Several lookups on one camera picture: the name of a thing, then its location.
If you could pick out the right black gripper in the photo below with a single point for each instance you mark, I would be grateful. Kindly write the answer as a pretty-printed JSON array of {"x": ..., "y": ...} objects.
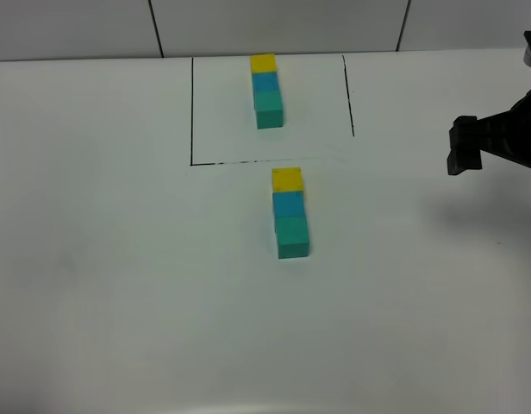
[{"x": 506, "y": 135}]

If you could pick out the green template block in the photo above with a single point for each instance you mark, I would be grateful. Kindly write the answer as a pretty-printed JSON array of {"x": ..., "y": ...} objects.
[{"x": 269, "y": 109}]

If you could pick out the blue template block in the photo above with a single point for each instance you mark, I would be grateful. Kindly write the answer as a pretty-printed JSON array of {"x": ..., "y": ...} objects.
[{"x": 265, "y": 82}]

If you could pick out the yellow template block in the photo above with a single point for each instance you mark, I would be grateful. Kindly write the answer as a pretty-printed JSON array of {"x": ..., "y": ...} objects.
[{"x": 262, "y": 63}]

